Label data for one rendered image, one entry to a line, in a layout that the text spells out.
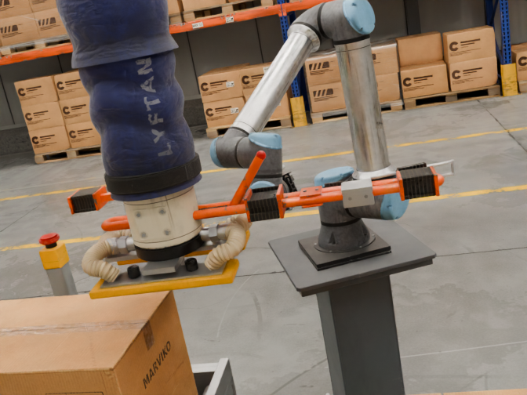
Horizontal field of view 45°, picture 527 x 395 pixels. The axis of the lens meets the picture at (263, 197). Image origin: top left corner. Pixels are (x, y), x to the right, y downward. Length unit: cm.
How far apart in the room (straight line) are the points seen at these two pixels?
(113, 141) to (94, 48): 20
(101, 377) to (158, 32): 78
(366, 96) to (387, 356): 100
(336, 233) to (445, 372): 97
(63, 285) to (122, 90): 108
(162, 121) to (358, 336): 131
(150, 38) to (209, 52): 875
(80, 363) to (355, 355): 119
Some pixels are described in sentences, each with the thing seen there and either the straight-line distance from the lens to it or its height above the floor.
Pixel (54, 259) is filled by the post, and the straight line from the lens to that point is 228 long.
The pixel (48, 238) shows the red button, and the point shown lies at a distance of 226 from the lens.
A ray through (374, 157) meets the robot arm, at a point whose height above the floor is 112.
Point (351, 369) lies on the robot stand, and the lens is 247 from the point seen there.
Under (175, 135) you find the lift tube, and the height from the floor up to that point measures 142.
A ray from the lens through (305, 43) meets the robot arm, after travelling 206.
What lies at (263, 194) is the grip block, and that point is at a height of 123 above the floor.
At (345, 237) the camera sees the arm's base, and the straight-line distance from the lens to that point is 228.
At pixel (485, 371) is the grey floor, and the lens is 297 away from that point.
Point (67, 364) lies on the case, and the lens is 159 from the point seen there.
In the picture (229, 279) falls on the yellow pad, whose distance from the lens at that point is 141.
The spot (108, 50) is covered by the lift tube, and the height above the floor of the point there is 162.
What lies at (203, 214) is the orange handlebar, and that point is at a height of 122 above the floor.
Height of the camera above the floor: 166
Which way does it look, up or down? 17 degrees down
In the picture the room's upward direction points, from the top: 11 degrees counter-clockwise
